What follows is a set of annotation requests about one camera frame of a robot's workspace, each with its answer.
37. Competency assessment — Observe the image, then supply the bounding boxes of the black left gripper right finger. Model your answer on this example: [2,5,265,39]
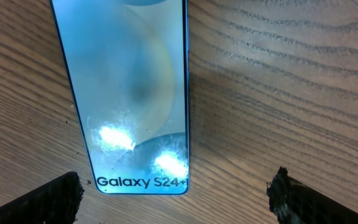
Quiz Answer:
[266,167,358,224]

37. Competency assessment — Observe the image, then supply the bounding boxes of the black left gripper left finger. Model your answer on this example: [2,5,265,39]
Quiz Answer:
[0,172,84,224]

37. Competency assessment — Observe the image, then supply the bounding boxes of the blue Samsung Galaxy smartphone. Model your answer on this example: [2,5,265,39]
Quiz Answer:
[50,0,190,195]

